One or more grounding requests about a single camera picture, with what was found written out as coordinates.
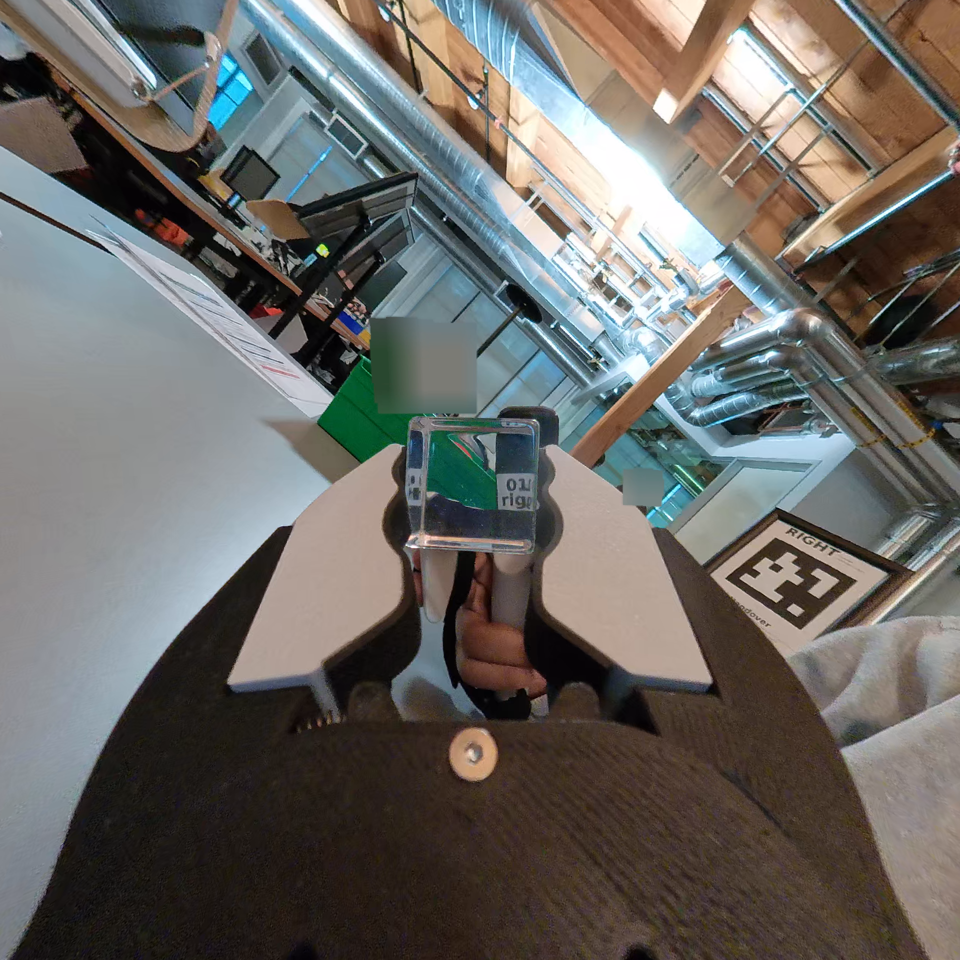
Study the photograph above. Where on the black computer monitor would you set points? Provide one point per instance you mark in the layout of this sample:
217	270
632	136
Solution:
251	174

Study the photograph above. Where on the black equipment stand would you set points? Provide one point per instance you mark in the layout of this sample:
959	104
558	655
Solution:
360	210

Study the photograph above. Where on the black round floor lamp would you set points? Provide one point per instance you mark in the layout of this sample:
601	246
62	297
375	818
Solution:
525	304

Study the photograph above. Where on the printed paper sheet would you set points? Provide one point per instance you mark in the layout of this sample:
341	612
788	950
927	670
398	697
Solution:
225	322

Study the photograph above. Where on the person's right hand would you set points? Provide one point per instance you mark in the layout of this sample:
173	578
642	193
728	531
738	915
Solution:
499	660

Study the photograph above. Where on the framed black-white marker sign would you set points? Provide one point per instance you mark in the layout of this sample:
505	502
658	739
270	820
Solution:
795	581

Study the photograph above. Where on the green plastic bin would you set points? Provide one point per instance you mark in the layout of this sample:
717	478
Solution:
349	427

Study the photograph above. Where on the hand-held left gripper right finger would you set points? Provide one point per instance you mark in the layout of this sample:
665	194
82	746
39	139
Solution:
615	585

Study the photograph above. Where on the silver pipe bundle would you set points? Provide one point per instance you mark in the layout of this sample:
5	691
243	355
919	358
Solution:
787	330

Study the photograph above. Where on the silver ventilation duct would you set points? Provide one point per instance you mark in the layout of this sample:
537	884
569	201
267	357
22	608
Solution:
427	187

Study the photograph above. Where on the clear acrylic cube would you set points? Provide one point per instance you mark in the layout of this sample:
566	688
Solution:
457	487

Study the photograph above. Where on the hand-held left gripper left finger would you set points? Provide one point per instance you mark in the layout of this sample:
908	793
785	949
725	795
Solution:
330	585

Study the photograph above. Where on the monitor with cardboard hood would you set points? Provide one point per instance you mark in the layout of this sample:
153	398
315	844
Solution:
97	52

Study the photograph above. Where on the wooden workbench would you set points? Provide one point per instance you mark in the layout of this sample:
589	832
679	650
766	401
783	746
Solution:
225	225

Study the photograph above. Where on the wooden post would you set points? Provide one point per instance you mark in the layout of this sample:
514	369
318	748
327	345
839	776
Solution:
660	375

